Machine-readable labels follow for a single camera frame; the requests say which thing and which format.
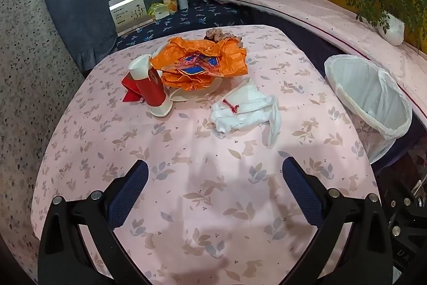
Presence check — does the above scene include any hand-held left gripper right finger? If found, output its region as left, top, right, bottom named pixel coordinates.
left=282, top=157, right=399, bottom=285

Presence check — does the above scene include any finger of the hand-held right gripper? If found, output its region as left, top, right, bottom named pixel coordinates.
left=379, top=166, right=417, bottom=197

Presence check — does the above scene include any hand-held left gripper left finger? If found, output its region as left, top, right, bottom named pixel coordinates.
left=38, top=159, right=149, bottom=285

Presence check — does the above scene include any bin with white liner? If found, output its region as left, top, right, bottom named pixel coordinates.
left=324, top=54, right=413, bottom=165

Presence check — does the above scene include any pink rabbit-print tablecloth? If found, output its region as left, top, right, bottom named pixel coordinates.
left=31, top=25, right=379, bottom=285

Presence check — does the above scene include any white glove with red trim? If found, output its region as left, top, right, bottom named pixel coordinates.
left=209, top=98, right=272, bottom=134

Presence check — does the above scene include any crushed red paper cup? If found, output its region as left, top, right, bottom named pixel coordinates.
left=122, top=54, right=152, bottom=103

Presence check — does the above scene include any white paper plate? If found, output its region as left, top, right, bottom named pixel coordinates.
left=167, top=76, right=224, bottom=103

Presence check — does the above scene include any white cotton glove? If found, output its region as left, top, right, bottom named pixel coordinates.
left=227, top=77, right=281, bottom=147

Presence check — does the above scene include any speckled floral cloth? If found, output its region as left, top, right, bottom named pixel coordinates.
left=0, top=0, right=87, bottom=285

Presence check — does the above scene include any orange plastic bag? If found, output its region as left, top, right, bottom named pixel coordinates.
left=150, top=36, right=249, bottom=92

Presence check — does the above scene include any white box with flower print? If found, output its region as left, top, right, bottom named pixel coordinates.
left=108, top=0, right=147, bottom=37

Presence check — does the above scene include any beige fuzzy scrunchie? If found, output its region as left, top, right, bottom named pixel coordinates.
left=204, top=27, right=246, bottom=48

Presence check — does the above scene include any pale pink cloth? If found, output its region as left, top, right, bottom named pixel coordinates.
left=207, top=0, right=427, bottom=120

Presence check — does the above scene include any green packet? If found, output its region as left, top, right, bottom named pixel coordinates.
left=147, top=3, right=171, bottom=20

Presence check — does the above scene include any navy floral cloth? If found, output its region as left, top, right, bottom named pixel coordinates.
left=115, top=0, right=251, bottom=50

